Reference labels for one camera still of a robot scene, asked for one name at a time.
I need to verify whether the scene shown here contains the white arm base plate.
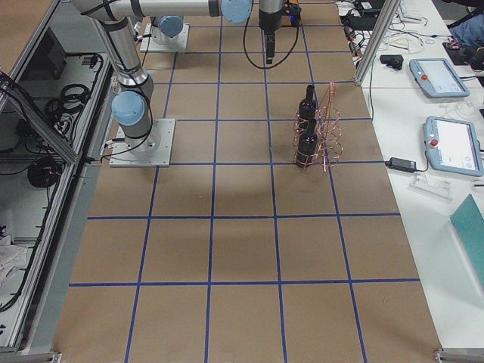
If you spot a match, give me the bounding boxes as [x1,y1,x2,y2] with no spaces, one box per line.
[109,119,176,167]
[140,23,190,53]

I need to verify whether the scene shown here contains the teal board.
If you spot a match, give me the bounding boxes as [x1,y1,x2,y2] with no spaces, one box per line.
[451,194,484,285]

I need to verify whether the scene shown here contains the dark wine bottle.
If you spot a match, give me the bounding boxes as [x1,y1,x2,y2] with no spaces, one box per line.
[296,118,318,168]
[298,84,317,131]

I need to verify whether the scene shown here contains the copper wire bottle basket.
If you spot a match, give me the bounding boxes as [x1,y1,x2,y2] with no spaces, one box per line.
[293,82,343,172]

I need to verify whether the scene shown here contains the aluminium frame post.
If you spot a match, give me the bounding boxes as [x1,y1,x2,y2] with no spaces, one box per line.
[354,0,400,85]

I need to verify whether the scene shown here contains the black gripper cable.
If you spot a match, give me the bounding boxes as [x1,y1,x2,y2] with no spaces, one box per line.
[243,14,300,70]

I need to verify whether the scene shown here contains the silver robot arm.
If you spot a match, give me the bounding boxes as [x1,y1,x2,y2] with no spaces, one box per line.
[73,1,253,96]
[150,15,190,52]

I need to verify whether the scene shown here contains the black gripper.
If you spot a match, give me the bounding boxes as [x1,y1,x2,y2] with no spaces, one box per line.
[259,0,284,64]

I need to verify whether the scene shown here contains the black webcam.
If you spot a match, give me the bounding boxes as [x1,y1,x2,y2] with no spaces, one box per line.
[380,54,404,70]

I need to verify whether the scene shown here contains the black power adapter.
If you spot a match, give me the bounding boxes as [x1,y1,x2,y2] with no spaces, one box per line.
[385,157,417,173]

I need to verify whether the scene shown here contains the clear acrylic stand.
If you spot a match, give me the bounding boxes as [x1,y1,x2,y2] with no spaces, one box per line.
[408,172,453,201]

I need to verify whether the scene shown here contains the blue teach pendant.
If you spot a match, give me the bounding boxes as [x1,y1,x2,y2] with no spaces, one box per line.
[409,58,470,98]
[423,116,483,177]

